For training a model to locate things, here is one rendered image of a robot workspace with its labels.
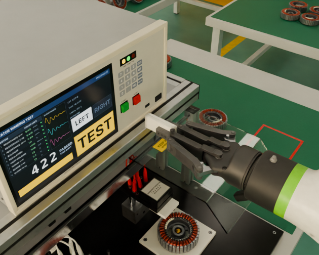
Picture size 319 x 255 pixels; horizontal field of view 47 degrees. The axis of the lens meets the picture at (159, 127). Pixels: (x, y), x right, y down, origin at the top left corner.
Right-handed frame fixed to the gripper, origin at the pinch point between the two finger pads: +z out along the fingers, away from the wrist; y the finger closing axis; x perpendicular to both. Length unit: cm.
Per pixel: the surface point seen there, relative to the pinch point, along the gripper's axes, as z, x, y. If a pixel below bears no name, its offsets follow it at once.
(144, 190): 6.6, -25.8, 1.6
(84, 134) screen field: 9.8, 0.6, -11.2
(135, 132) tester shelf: 7.8, -6.4, 1.1
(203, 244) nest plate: -9.8, -39.8, 5.6
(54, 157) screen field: 9.8, 0.3, -18.6
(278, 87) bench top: 7, -43, 93
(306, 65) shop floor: 36, -119, 254
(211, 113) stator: 18, -40, 56
